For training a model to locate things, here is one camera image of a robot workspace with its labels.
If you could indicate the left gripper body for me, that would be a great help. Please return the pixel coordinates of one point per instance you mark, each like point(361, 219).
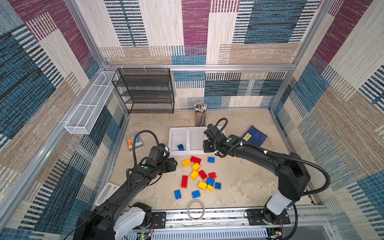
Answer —
point(168, 165)

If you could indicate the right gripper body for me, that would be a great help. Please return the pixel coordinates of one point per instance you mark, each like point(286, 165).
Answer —
point(207, 147)

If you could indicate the small blue brick top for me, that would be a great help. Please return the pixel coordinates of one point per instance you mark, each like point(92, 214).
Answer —
point(211, 160)

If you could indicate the long red brick top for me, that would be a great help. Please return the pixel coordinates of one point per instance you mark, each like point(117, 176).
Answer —
point(195, 160)

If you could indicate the long red brick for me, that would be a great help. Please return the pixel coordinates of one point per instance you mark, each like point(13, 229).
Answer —
point(184, 183)
point(195, 160)

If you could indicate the dark blue brick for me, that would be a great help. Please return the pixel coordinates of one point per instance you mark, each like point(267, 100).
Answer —
point(181, 147)

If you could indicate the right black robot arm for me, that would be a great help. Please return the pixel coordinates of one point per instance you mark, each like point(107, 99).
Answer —
point(293, 176)

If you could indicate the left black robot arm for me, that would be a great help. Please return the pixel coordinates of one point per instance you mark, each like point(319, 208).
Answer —
point(109, 221)

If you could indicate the middle white bin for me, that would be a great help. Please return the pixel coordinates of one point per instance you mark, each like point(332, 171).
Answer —
point(196, 138)

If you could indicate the white bin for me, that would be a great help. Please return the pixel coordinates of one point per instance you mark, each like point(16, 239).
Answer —
point(196, 138)
point(178, 136)

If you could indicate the left white bin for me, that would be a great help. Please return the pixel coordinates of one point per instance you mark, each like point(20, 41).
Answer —
point(178, 136)

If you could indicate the marker pen pack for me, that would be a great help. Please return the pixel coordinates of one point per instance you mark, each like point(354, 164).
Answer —
point(138, 143)

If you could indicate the cup of coloured pencils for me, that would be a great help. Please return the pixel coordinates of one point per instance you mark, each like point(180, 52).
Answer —
point(200, 111)

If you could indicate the small yellow brick bottom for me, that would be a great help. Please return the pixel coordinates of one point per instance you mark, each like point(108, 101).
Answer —
point(210, 188)

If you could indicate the blue book yellow label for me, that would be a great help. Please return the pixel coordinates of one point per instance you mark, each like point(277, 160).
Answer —
point(254, 136)

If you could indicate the pink white calculator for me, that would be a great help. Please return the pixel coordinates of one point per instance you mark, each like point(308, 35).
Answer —
point(108, 190)

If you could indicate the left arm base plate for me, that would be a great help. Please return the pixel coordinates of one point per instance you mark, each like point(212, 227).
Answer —
point(157, 220)

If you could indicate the black wire shelf rack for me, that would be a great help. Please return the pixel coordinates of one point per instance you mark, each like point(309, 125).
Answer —
point(145, 90)

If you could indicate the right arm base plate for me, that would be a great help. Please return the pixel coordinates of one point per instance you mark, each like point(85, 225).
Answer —
point(263, 217)

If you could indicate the white wire mesh basket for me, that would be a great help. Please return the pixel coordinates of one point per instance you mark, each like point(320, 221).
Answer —
point(87, 112)

